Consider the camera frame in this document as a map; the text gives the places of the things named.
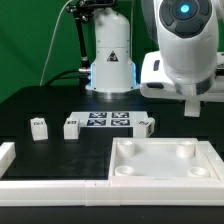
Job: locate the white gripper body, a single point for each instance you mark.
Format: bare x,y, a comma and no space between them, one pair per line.
156,84

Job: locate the white square tabletop panel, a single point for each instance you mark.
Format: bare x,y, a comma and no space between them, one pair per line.
143,159

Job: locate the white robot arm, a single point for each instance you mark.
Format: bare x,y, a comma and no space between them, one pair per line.
181,64

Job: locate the white fiducial marker plate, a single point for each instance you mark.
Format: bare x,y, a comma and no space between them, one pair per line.
109,119

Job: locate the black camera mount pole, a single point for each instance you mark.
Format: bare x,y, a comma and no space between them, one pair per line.
82,12

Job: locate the white U-shaped fence frame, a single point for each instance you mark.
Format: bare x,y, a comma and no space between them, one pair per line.
105,192

